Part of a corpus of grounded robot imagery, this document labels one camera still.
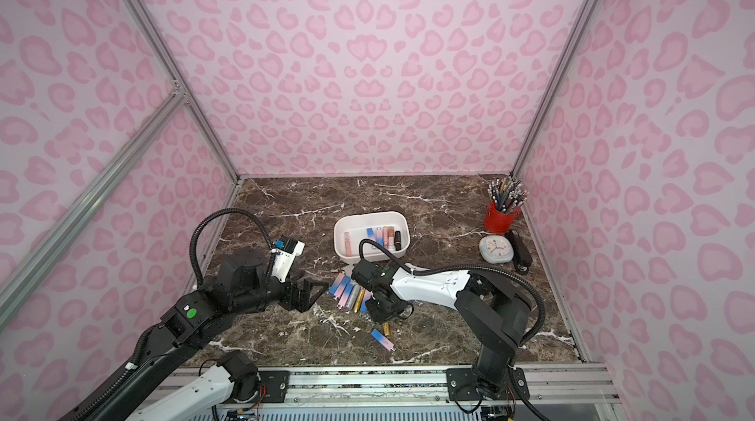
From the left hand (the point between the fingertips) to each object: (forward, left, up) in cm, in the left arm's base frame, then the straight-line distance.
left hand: (317, 278), depth 69 cm
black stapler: (+16, -59, -17) cm, 63 cm away
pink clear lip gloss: (+24, -17, -20) cm, 36 cm away
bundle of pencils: (+31, -54, -5) cm, 63 cm away
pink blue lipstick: (+25, -11, -20) cm, 34 cm away
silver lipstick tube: (+5, -7, -20) cm, 22 cm away
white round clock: (+18, -52, -19) cm, 58 cm away
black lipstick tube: (+23, -20, -20) cm, 36 cm away
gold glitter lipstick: (+3, -8, -20) cm, 22 cm away
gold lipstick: (-5, -16, -20) cm, 27 cm away
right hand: (-2, -16, -21) cm, 27 cm away
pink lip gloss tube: (+23, -3, -21) cm, 32 cm away
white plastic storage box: (+29, -6, -19) cm, 36 cm away
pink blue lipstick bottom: (-7, -13, -21) cm, 25 cm away
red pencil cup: (+27, -53, -15) cm, 61 cm away
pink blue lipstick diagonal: (+24, -14, -21) cm, 35 cm away
